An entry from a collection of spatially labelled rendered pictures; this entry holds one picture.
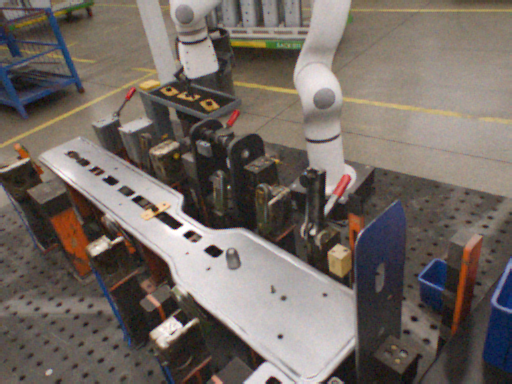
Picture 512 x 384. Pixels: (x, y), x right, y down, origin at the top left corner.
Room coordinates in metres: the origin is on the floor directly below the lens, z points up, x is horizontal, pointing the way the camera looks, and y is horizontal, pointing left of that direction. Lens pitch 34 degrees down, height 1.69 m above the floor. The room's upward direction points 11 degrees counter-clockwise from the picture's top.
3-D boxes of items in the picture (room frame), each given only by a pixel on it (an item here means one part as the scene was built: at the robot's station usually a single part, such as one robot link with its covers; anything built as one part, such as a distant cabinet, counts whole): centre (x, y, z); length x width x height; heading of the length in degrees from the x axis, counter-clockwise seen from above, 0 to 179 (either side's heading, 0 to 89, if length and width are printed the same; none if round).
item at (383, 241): (0.42, -0.15, 1.17); 0.12 x 0.01 x 0.34; 127
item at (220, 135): (1.05, 0.06, 0.94); 0.18 x 0.13 x 0.49; 37
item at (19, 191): (1.36, 0.79, 0.88); 0.15 x 0.11 x 0.36; 127
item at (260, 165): (0.96, -0.02, 0.91); 0.07 x 0.05 x 0.42; 127
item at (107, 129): (1.57, 0.51, 0.88); 0.11 x 0.10 x 0.36; 127
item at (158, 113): (1.60, 0.32, 0.92); 0.08 x 0.08 x 0.44; 37
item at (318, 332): (1.02, 0.30, 1.00); 1.38 x 0.22 x 0.02; 37
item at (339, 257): (0.65, -0.14, 0.88); 0.04 x 0.04 x 0.36; 37
